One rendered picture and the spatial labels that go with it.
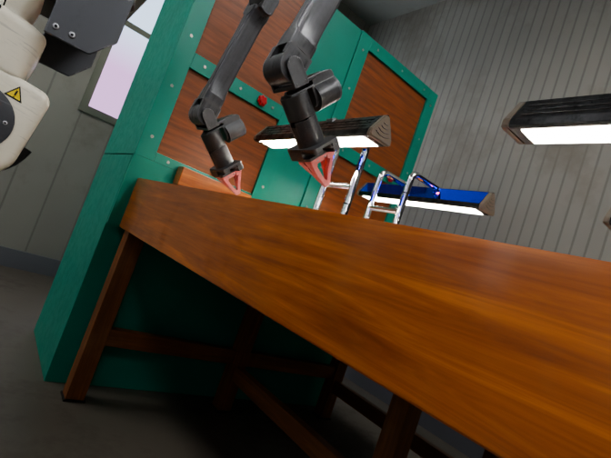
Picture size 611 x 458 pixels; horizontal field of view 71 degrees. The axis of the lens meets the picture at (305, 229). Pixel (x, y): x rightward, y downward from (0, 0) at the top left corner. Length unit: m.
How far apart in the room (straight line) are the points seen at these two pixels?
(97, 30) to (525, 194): 2.43
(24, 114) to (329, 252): 0.53
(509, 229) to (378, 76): 1.19
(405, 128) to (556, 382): 2.07
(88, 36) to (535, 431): 0.81
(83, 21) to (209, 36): 0.99
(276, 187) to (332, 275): 1.31
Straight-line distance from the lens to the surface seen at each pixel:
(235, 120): 1.31
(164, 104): 1.68
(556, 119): 0.86
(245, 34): 1.34
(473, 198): 1.58
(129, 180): 1.64
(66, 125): 3.41
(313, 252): 0.64
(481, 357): 0.45
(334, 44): 2.11
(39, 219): 3.41
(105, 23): 0.86
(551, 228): 2.70
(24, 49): 0.86
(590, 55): 3.14
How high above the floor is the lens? 0.68
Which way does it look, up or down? 4 degrees up
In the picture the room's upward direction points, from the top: 20 degrees clockwise
